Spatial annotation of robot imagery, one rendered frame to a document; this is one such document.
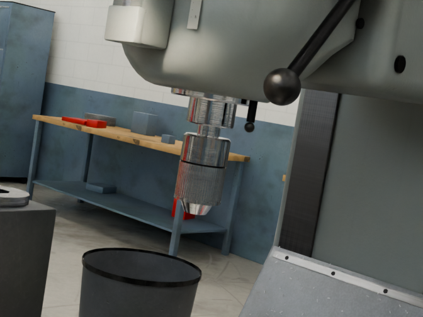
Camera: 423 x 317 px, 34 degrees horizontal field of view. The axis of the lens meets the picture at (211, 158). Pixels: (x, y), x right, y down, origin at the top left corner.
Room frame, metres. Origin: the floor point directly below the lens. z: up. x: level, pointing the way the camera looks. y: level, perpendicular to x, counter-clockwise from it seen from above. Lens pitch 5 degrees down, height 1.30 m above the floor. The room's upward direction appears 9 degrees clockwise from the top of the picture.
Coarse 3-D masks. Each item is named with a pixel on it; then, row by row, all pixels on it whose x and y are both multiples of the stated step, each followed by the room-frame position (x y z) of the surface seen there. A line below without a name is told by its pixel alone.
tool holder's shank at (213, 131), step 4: (200, 124) 0.66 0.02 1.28; (200, 128) 0.67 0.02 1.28; (204, 128) 0.67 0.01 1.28; (208, 128) 0.67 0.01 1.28; (212, 128) 0.67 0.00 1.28; (216, 128) 0.67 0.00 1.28; (220, 128) 0.67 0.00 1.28; (196, 132) 0.67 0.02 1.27; (200, 132) 0.67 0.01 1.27; (204, 132) 0.67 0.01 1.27; (208, 132) 0.67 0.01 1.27; (212, 132) 0.67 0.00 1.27; (216, 132) 0.67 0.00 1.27; (212, 136) 0.67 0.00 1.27; (216, 136) 0.67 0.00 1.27
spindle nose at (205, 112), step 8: (192, 104) 0.66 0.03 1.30; (200, 104) 0.66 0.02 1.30; (208, 104) 0.65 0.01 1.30; (216, 104) 0.65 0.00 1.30; (224, 104) 0.66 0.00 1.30; (232, 104) 0.66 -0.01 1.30; (192, 112) 0.66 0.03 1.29; (200, 112) 0.66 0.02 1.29; (208, 112) 0.65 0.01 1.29; (216, 112) 0.65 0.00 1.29; (224, 112) 0.66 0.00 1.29; (232, 112) 0.66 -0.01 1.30; (192, 120) 0.66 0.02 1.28; (200, 120) 0.65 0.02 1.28; (208, 120) 0.65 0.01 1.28; (216, 120) 0.65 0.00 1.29; (224, 120) 0.66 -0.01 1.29; (232, 120) 0.67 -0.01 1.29
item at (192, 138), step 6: (186, 132) 0.68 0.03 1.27; (186, 138) 0.66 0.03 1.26; (192, 138) 0.66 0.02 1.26; (198, 138) 0.65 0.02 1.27; (204, 138) 0.65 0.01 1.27; (210, 138) 0.65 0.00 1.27; (216, 138) 0.66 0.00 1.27; (222, 138) 0.67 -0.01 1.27; (192, 144) 0.66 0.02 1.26; (198, 144) 0.65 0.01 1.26; (204, 144) 0.65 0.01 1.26; (210, 144) 0.65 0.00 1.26; (216, 144) 0.66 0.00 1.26; (222, 144) 0.66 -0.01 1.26; (228, 144) 0.67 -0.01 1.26
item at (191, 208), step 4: (184, 204) 0.67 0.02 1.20; (188, 204) 0.66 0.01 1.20; (192, 204) 0.66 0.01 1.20; (196, 204) 0.66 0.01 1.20; (184, 208) 0.67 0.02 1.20; (188, 208) 0.67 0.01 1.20; (192, 208) 0.66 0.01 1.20; (196, 208) 0.66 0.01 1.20; (200, 208) 0.66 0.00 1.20; (204, 208) 0.66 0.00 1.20; (208, 208) 0.67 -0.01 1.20; (188, 212) 0.67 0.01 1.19; (192, 212) 0.67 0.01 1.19; (196, 212) 0.66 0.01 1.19; (200, 212) 0.67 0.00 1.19; (204, 212) 0.67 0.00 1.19
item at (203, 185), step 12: (180, 156) 0.67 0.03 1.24; (192, 156) 0.66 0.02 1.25; (204, 156) 0.65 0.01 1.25; (216, 156) 0.66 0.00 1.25; (180, 168) 0.67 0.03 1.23; (192, 168) 0.66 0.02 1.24; (204, 168) 0.65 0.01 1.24; (216, 168) 0.66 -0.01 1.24; (180, 180) 0.66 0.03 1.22; (192, 180) 0.65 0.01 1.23; (204, 180) 0.65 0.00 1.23; (216, 180) 0.66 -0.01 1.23; (180, 192) 0.66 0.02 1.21; (192, 192) 0.65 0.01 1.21; (204, 192) 0.65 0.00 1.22; (216, 192) 0.66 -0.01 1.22; (204, 204) 0.66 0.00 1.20; (216, 204) 0.66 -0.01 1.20
